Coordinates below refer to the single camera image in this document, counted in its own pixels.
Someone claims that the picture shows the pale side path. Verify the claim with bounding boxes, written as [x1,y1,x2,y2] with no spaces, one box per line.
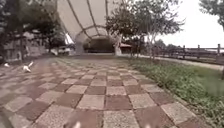
[139,54,224,72]

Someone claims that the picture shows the group of trees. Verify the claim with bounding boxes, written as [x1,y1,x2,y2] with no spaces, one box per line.
[105,0,186,60]

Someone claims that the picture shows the wooden fence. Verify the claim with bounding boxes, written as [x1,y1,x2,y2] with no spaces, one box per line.
[146,43,224,65]

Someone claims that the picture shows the red and grey checkered pavement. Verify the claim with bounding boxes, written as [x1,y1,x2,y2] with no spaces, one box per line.
[0,57,214,128]

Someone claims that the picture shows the grass area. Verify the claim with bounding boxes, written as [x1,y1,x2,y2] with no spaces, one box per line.
[125,57,224,128]

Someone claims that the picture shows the trees behind shelter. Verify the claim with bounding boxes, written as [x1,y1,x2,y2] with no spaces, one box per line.
[83,35,116,54]

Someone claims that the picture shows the small red-roofed building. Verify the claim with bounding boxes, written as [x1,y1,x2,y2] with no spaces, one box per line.
[119,42,133,55]

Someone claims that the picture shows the dark trees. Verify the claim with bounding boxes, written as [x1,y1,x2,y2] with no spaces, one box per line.
[0,0,68,62]

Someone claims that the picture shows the white arched canopy shelter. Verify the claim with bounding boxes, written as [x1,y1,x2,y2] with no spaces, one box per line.
[54,0,125,57]

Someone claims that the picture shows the tree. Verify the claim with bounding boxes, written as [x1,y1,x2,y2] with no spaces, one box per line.
[198,0,224,31]

